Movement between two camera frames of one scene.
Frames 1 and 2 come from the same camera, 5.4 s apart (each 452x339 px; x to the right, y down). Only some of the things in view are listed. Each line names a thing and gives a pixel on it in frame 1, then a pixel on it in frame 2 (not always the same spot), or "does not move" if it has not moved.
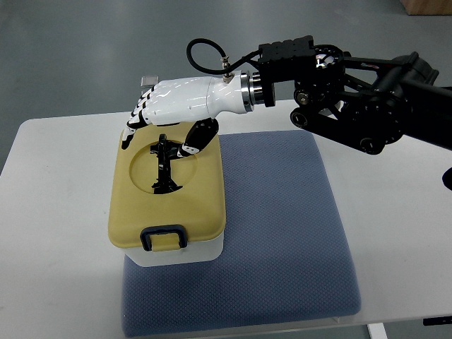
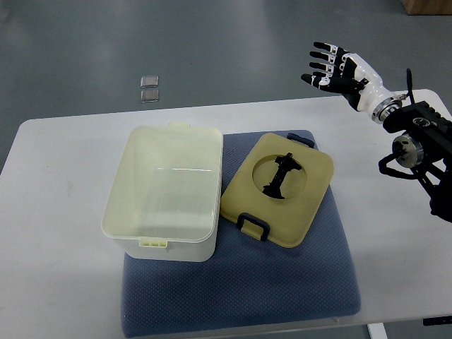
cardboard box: (427, 7) does not move
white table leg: (377, 331) does not move
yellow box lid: (159, 200) -> (277, 194)
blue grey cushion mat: (286, 258) does not move
